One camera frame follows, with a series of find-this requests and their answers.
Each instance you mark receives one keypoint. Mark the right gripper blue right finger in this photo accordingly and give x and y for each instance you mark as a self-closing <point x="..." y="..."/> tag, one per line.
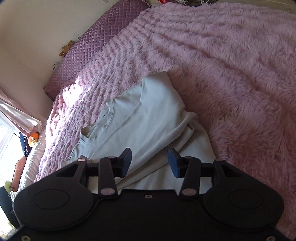
<point x="188" y="168"/>

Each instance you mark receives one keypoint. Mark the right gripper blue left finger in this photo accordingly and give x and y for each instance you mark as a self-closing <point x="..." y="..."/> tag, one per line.
<point x="112" y="167"/>

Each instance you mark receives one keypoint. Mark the white Nevada sweatshirt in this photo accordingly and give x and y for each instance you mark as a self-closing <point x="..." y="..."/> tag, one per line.
<point x="149" y="118"/>

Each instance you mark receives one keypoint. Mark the green plush toy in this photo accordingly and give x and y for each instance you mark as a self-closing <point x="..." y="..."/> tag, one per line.
<point x="8" y="187"/>

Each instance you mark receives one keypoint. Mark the peach pillow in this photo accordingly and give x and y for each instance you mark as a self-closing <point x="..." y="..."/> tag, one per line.
<point x="20" y="164"/>

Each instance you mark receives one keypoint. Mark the navy patterned pillow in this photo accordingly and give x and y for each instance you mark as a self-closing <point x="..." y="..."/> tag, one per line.
<point x="26" y="149"/>

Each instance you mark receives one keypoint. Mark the orange plush toy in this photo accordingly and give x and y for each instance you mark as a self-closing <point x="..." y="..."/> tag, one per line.
<point x="33" y="139"/>

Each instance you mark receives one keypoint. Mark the pink curtain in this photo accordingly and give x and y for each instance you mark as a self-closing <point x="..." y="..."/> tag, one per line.
<point x="16" y="117"/>

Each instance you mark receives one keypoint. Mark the pink fluffy bed blanket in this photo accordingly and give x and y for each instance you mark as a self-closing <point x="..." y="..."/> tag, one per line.
<point x="232" y="64"/>

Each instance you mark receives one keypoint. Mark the brown teddy bear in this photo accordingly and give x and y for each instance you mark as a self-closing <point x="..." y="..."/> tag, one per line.
<point x="66" y="48"/>

